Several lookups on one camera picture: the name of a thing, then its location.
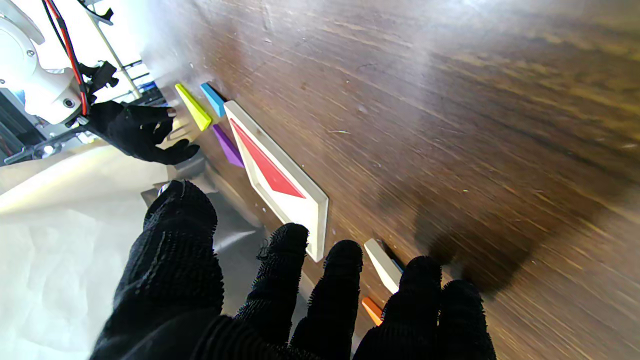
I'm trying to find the orange tangram parallelogram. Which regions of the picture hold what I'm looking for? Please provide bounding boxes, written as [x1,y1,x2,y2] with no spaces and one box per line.
[361,297,385,327]

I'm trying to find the large red tangram triangle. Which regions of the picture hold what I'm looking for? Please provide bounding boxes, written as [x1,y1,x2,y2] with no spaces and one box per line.
[230,118,307,200]

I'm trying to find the red black right arm cables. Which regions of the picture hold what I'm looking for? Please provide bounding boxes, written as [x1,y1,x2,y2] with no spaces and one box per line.
[42,0,92,119]

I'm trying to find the large yellow tangram triangle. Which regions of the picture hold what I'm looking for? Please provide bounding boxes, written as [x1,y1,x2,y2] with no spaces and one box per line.
[174,83,213,132]

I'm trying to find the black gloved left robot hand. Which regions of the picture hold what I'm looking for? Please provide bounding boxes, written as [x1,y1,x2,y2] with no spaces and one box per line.
[90,180,496,360]

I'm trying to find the blue tangram triangle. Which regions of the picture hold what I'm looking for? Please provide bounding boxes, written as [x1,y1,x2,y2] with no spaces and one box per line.
[200,82,229,118]

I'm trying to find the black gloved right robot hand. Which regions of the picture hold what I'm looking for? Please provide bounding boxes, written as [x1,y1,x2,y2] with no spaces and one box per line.
[82,100,201,166]

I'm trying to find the purple tangram triangle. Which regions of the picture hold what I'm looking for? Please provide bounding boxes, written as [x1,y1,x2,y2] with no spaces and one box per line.
[211,124,246,169]

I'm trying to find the square wooden tangram tray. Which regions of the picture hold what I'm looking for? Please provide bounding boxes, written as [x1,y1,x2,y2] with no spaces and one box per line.
[223,100,330,263]

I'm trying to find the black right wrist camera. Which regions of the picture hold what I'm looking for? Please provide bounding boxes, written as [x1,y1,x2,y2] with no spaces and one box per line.
[79,60,120,94]

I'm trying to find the natural wood tangram triangle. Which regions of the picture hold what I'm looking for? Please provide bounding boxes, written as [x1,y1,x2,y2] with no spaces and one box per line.
[363,238,404,295]

